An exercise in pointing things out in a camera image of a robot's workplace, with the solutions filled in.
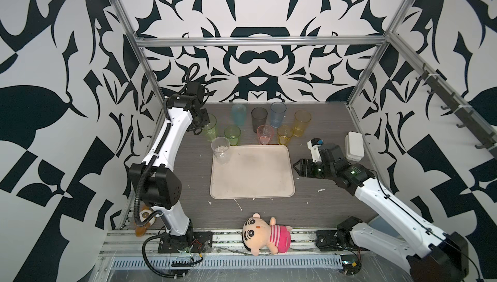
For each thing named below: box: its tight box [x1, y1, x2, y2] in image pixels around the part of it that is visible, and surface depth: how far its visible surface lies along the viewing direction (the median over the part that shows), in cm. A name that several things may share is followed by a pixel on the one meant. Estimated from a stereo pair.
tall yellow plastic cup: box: [293, 109, 312, 138], surface depth 100 cm
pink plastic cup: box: [256, 124, 275, 145], surface depth 104 cm
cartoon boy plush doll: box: [242, 212, 294, 257], surface depth 71 cm
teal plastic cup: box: [231, 103, 247, 127], surface depth 108 cm
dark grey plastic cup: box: [251, 106, 268, 134], surface depth 101 cm
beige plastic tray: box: [209, 144, 296, 200], surface depth 93 cm
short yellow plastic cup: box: [276, 124, 294, 146], surface depth 101 cm
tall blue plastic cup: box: [270, 101, 287, 129], surface depth 104 cm
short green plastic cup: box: [223, 124, 242, 147], surface depth 101 cm
